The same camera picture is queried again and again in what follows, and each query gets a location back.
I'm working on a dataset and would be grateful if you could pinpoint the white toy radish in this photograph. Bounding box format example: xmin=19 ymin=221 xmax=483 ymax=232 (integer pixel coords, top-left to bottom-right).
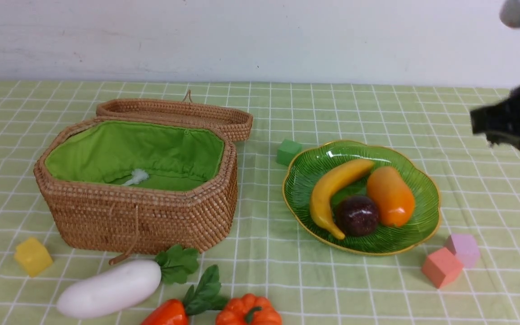
xmin=56 ymin=244 xmax=200 ymax=320

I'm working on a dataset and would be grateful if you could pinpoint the orange toy pumpkin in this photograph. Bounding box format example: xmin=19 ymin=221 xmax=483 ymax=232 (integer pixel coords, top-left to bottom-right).
xmin=215 ymin=293 xmax=283 ymax=325

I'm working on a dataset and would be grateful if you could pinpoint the yellow foam cube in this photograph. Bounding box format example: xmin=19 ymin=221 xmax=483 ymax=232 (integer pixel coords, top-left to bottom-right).
xmin=14 ymin=237 xmax=53 ymax=278

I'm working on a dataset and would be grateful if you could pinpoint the dark purple toy mangosteen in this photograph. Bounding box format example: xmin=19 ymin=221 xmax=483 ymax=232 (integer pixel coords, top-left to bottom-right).
xmin=334 ymin=195 xmax=380 ymax=237

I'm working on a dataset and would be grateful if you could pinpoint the green checkered tablecloth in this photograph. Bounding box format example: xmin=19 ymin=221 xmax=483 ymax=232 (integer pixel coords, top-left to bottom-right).
xmin=0 ymin=80 xmax=520 ymax=325

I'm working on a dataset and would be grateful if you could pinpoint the yellow toy banana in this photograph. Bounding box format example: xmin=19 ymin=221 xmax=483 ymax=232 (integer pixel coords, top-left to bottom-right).
xmin=309 ymin=158 xmax=374 ymax=241

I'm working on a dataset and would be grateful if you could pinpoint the orange foam cube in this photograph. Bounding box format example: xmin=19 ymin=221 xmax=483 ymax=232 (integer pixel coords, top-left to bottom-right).
xmin=421 ymin=247 xmax=464 ymax=288

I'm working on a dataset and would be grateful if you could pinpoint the pink foam cube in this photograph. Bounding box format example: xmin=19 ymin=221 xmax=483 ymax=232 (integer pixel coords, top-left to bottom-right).
xmin=444 ymin=233 xmax=481 ymax=268

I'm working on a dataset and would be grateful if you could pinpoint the woven wicker basket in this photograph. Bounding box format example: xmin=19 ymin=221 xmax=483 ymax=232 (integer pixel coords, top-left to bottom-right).
xmin=33 ymin=116 xmax=238 ymax=255

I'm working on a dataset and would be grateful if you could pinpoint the green glass plate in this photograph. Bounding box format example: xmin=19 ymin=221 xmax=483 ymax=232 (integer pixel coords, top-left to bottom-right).
xmin=282 ymin=140 xmax=442 ymax=255

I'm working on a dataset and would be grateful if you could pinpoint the woven wicker basket lid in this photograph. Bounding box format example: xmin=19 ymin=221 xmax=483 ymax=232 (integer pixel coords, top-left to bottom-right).
xmin=96 ymin=90 xmax=253 ymax=142

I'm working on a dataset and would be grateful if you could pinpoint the green fabric basket liner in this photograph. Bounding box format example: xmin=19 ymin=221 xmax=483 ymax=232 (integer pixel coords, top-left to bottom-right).
xmin=45 ymin=120 xmax=225 ymax=191

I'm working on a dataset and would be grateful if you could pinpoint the green foam cube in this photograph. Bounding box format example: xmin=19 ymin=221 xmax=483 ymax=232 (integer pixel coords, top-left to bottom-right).
xmin=276 ymin=139 xmax=303 ymax=166

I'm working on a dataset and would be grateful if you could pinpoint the orange toy mango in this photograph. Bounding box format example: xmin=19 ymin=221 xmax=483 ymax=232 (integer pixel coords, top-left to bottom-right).
xmin=367 ymin=166 xmax=416 ymax=227

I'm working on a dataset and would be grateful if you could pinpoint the red toy pepper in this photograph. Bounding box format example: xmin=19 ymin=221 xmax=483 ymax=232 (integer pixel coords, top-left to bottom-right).
xmin=141 ymin=264 xmax=229 ymax=325

